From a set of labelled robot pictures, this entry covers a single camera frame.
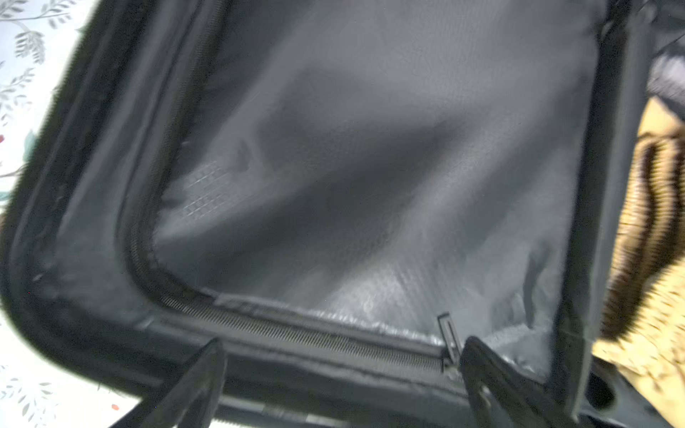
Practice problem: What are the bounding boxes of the black hard-shell suitcase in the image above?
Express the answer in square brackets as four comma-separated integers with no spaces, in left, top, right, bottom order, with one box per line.
[0,0,685,428]

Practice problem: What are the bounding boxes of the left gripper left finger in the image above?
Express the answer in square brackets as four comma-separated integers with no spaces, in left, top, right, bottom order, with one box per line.
[114,339,227,428]

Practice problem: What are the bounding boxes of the tan shorts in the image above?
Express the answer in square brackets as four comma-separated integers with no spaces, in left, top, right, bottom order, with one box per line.
[592,97,684,427]

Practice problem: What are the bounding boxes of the floral table cloth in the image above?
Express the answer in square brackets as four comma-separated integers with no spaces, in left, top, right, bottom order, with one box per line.
[0,0,215,428]

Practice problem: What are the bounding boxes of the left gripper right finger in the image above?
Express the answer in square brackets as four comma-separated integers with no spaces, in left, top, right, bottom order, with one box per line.
[460,336,578,427]

